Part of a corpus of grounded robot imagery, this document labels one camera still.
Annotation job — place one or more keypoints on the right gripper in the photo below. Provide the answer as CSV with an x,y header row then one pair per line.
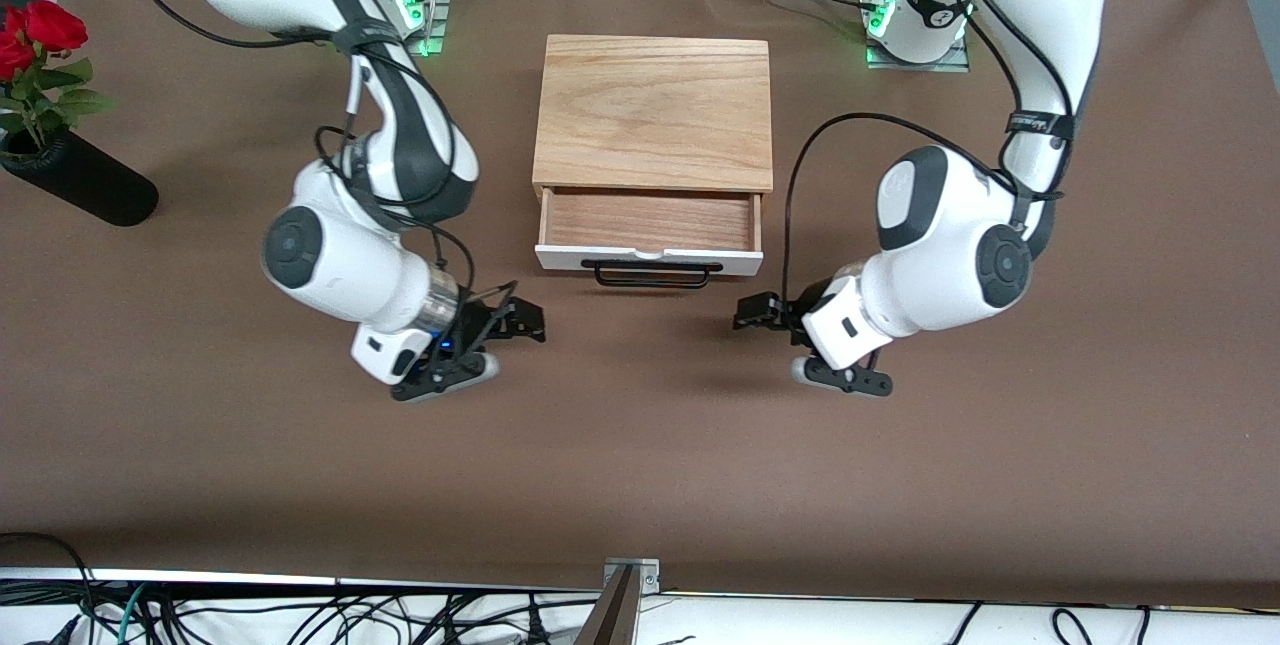
x,y
492,318

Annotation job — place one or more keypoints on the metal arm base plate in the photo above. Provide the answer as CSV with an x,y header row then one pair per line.
x,y
435,30
955,60

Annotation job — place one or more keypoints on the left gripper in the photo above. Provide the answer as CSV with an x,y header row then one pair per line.
x,y
797,311

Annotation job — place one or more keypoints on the wooden drawer cabinet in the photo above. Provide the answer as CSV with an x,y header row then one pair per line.
x,y
650,115

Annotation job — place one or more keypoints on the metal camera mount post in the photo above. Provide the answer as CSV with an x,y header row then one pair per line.
x,y
622,615

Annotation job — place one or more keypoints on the brown table cover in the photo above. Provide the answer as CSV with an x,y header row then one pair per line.
x,y
640,465

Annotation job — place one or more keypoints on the red rose bouquet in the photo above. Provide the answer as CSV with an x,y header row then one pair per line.
x,y
45,25

